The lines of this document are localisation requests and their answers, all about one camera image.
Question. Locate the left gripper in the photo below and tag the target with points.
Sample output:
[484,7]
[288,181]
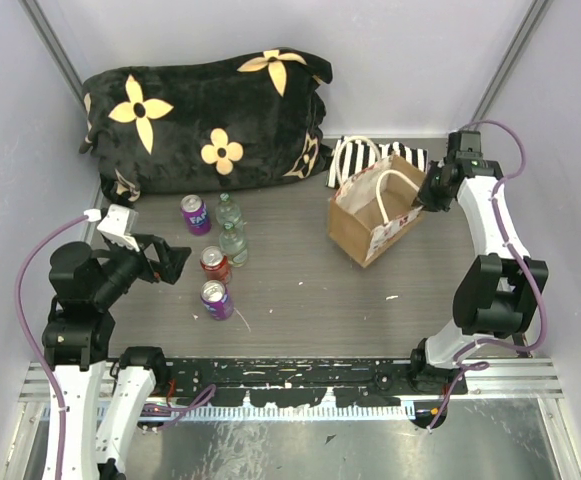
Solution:
[170,264]

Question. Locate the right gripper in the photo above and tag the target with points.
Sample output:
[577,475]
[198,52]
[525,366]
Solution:
[425,200]

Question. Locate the cat print canvas bag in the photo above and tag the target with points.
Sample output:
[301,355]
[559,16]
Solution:
[374,208]

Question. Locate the clear bottle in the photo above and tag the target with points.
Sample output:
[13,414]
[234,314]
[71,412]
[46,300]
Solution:
[228,210]
[233,243]

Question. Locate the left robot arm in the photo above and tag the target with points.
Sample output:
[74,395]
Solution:
[83,444]

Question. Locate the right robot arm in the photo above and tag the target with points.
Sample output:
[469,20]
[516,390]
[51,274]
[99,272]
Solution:
[501,291]

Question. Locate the red soda can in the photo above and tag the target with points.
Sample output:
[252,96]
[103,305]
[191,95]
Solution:
[215,264]

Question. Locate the purple soda can front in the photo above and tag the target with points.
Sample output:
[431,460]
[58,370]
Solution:
[216,299]

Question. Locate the purple soda can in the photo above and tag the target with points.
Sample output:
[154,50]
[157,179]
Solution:
[216,299]
[195,214]

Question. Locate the purple soda can rear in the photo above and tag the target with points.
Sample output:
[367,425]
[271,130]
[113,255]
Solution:
[195,214]

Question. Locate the clear bottle front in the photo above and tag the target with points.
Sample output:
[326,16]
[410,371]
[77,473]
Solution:
[233,243]

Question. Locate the black white striped cloth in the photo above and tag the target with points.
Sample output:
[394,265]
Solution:
[358,155]

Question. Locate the black floral plush blanket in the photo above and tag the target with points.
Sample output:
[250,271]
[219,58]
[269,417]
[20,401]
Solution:
[246,122]

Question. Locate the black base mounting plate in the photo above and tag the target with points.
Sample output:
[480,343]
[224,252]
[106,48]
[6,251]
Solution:
[294,382]

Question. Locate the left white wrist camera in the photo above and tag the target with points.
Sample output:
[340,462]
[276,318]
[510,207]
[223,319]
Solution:
[115,223]

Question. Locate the aluminium rail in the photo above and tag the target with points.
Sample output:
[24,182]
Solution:
[504,378]

